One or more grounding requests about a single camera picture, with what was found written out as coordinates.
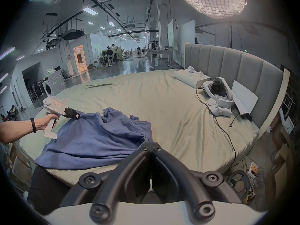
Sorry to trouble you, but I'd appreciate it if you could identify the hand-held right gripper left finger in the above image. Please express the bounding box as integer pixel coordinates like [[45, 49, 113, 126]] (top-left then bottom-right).
[[60, 142, 153, 223]]

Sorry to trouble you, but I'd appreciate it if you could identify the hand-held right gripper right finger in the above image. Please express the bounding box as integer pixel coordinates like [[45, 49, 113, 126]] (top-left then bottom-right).
[[152, 142, 242, 223]]

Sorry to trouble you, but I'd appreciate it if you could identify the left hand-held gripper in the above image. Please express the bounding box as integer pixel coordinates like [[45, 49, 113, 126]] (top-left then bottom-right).
[[43, 97, 81, 140]]

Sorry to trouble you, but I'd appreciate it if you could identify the blue shirt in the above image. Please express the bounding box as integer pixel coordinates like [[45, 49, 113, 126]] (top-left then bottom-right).
[[34, 107, 153, 170]]

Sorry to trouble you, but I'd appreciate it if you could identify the person's left hand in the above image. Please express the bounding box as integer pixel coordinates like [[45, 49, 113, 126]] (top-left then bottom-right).
[[35, 114, 57, 132]]

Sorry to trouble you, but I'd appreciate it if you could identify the white washing machine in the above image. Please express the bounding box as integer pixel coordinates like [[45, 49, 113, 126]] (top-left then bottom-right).
[[41, 70, 68, 97]]

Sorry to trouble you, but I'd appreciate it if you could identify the bed with beige sheet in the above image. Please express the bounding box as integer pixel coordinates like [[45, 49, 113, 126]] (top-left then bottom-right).
[[19, 69, 261, 187]]

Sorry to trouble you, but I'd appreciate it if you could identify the black round wheel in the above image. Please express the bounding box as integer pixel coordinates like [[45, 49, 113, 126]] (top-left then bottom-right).
[[227, 170, 251, 194]]

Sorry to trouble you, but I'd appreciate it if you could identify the white hand controller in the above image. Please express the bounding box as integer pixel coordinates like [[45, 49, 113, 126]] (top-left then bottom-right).
[[206, 104, 233, 117], [187, 66, 203, 77]]

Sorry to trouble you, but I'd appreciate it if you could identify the group of people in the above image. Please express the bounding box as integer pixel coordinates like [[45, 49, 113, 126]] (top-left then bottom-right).
[[101, 44, 119, 64]]

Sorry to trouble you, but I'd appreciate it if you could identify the white power strip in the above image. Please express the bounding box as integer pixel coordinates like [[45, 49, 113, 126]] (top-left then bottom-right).
[[248, 162, 259, 179]]

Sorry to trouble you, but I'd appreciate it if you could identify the white headset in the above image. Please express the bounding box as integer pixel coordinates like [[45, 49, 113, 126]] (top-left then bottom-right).
[[202, 77, 235, 108]]

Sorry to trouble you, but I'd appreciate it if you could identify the black power adapter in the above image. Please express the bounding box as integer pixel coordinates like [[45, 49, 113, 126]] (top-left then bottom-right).
[[240, 112, 253, 123]]

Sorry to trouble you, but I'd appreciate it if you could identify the flat white box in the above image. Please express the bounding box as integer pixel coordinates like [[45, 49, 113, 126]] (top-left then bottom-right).
[[174, 69, 211, 89]]

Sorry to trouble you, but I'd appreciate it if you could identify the white card sheet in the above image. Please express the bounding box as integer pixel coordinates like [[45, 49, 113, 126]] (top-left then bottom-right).
[[231, 80, 259, 116]]

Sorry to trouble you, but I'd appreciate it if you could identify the brown cardboard carton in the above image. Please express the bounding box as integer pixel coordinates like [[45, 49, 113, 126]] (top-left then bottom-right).
[[265, 126, 293, 196]]

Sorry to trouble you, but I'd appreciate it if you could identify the white table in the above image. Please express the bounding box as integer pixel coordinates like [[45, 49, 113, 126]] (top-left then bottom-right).
[[150, 48, 184, 70]]

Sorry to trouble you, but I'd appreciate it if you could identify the grey padded headboard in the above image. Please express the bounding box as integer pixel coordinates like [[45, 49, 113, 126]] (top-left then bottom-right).
[[184, 44, 291, 133]]

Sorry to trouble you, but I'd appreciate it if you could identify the long black cable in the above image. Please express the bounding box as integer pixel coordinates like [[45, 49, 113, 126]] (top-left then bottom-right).
[[196, 86, 237, 171]]

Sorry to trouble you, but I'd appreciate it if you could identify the short black cable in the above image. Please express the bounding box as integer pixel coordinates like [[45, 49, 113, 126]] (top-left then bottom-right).
[[228, 113, 242, 129]]

